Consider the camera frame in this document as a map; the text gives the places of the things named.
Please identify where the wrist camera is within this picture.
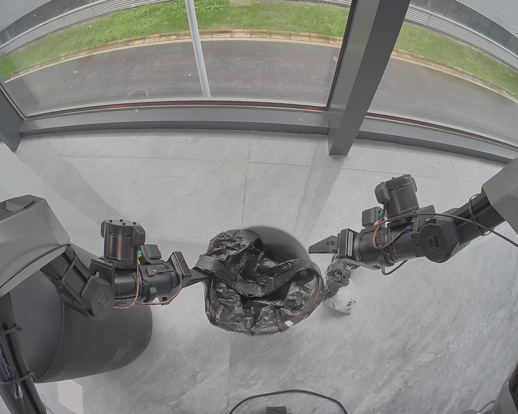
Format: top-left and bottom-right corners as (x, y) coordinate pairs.
(361, 206), (387, 228)
(137, 244), (163, 271)

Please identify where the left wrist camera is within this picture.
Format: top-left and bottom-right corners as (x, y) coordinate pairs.
(137, 244), (163, 271)

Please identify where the black plastic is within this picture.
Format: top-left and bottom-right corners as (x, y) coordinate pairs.
(324, 260), (354, 301)

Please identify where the grey trash bin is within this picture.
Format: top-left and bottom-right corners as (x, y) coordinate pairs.
(241, 225), (325, 314)

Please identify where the window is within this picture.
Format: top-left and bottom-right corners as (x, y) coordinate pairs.
(0, 0), (518, 163)

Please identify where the white printed paper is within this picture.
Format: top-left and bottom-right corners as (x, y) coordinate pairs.
(324, 284), (358, 316)

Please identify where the black plastic bag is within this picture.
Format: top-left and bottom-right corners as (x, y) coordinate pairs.
(193, 229), (323, 336)

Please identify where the black cable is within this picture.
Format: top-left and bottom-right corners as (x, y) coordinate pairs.
(235, 388), (350, 414)
(410, 194), (518, 261)

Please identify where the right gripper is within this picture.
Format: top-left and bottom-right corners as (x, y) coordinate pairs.
(308, 228), (419, 273)

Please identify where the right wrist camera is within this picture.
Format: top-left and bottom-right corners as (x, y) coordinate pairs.
(361, 206), (387, 228)

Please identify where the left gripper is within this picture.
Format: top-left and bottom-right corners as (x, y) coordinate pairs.
(112, 251), (215, 308)

